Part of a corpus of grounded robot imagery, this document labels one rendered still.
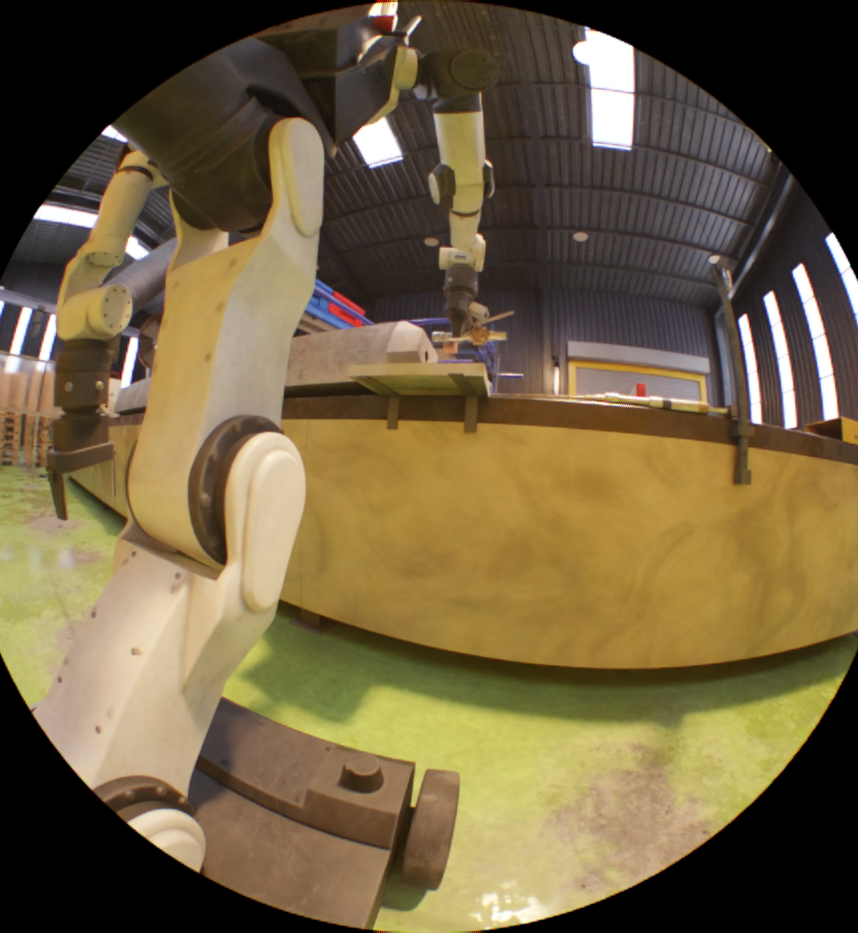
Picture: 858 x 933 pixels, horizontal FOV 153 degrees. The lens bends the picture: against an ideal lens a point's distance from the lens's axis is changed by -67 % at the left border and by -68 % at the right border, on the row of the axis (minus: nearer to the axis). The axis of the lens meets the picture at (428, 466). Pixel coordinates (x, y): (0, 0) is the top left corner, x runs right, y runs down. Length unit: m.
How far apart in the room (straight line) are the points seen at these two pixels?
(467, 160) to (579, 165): 9.72
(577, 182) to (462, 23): 5.42
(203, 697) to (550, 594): 0.73
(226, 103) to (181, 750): 0.54
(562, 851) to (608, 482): 0.77
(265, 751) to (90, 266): 0.70
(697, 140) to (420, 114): 7.15
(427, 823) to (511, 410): 0.79
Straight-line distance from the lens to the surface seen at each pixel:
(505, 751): 0.78
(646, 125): 10.30
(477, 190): 0.77
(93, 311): 0.47
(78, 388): 0.48
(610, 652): 0.93
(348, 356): 1.00
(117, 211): 0.54
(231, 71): 0.37
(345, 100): 0.51
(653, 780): 0.82
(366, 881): 0.43
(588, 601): 0.85
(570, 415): 0.79
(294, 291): 0.36
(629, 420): 0.82
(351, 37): 0.50
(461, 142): 0.70
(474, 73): 0.66
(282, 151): 0.36
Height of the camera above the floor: 0.58
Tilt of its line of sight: level
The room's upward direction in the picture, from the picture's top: 5 degrees clockwise
